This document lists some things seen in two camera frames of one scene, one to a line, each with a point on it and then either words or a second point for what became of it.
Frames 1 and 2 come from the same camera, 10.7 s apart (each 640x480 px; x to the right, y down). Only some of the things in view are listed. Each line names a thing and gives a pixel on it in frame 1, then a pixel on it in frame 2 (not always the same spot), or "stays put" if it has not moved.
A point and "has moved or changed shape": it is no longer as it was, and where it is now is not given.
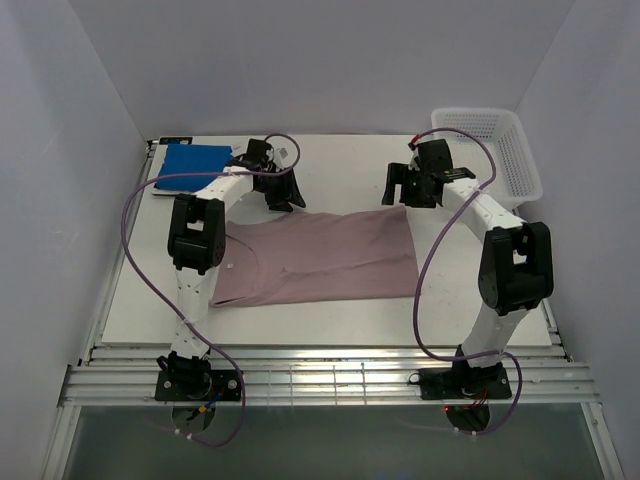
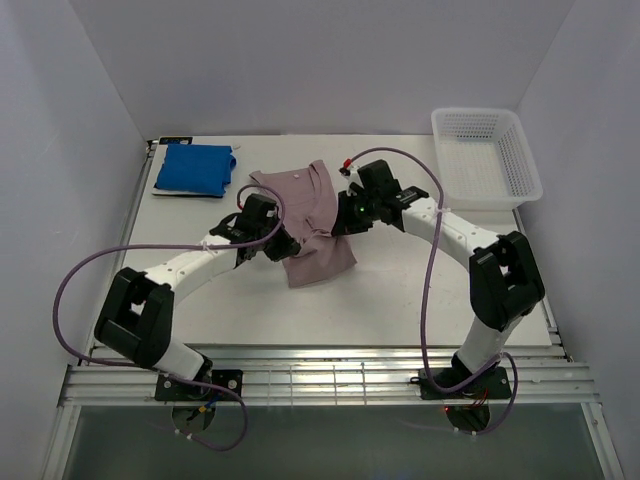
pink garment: (317, 255) has moved or changed shape
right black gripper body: (413, 192) → (359, 211)
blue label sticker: (166, 140) stays put
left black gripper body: (279, 192) → (278, 246)
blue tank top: (185, 159) stays put
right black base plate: (462, 381) stays put
